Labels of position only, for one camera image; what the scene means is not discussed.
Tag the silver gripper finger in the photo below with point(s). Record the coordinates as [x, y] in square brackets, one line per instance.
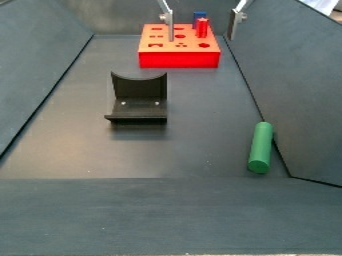
[166, 16]
[238, 16]

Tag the green cylinder peg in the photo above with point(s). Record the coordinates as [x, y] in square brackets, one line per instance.
[258, 161]

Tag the blue rounded block peg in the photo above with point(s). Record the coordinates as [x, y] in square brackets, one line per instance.
[198, 14]

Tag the red shape sorter block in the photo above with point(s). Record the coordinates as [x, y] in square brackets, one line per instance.
[186, 52]

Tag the black curved cradle stand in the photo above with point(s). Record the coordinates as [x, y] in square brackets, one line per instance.
[140, 98]

